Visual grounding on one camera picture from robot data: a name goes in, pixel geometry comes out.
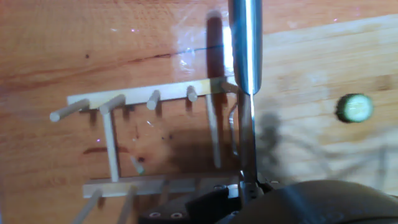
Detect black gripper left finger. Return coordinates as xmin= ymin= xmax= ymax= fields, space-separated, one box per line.
xmin=137 ymin=183 xmax=246 ymax=224

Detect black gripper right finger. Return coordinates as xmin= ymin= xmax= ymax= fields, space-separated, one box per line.
xmin=217 ymin=179 xmax=398 ymax=224

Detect steel cleaver knife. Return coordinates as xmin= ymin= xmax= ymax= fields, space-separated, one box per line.
xmin=228 ymin=0 xmax=264 ymax=200

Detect short cucumber chunk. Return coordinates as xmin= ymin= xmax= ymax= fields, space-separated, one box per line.
xmin=335 ymin=93 xmax=374 ymax=124

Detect wooden peg dish rack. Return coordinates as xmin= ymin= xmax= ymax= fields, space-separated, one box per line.
xmin=49 ymin=77 xmax=243 ymax=224

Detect wooden cutting board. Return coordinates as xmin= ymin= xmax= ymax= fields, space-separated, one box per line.
xmin=228 ymin=14 xmax=398 ymax=197

